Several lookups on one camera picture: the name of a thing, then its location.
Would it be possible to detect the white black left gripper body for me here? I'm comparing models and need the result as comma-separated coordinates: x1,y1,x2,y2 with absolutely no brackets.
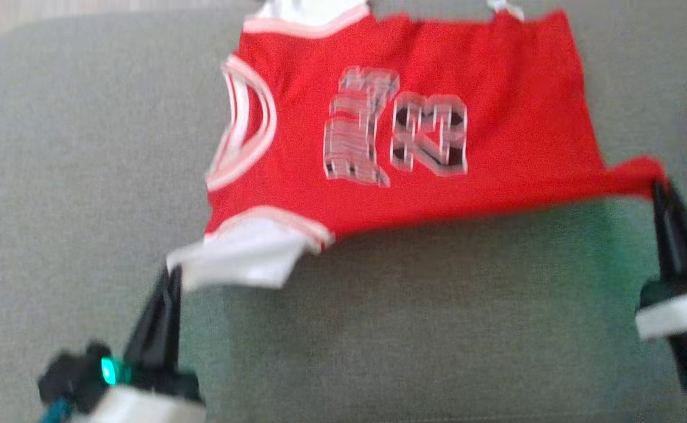
73,355,207,423

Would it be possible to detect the red basketball jersey number 23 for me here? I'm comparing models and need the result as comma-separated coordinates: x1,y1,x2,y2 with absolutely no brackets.
166,0,667,291

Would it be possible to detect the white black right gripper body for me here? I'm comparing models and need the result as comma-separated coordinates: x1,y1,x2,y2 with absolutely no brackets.
635,270,687,341

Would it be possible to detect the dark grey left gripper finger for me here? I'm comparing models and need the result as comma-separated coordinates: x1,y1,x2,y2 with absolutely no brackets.
122,267,170,374
166,266,184,377

